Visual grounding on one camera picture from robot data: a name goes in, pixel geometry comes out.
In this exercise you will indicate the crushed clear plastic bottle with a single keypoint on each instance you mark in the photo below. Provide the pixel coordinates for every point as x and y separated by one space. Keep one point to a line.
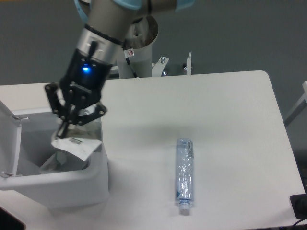
184 175

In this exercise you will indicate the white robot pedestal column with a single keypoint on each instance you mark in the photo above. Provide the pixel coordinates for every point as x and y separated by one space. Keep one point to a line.
139 40

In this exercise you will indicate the crumpled paper inside bin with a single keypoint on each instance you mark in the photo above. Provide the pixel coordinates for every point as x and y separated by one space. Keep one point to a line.
57 163

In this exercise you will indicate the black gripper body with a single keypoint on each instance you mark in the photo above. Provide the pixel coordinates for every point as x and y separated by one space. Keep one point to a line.
84 80

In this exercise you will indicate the white metal base frame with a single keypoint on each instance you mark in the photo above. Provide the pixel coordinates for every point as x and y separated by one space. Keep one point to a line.
126 68

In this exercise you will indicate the dark object bottom left corner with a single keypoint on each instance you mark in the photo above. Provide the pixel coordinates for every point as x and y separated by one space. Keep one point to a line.
10 222

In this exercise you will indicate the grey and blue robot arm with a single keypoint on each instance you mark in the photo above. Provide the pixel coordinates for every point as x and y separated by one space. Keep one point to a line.
107 26

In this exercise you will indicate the white trash can lid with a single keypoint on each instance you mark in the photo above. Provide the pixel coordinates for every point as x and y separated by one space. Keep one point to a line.
10 141

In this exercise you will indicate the white frame at right edge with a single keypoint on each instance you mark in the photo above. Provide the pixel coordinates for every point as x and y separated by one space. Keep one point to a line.
297 108

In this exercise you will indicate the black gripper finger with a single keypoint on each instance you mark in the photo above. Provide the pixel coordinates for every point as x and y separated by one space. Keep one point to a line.
69 113
76 119

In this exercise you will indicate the white paper carton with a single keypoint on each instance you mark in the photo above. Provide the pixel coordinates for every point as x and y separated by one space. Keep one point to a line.
80 146

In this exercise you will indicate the black device at right edge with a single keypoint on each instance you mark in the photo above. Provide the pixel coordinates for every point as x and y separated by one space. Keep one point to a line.
299 205

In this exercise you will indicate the white plastic trash can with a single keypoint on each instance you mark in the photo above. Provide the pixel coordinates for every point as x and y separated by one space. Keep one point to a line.
87 181

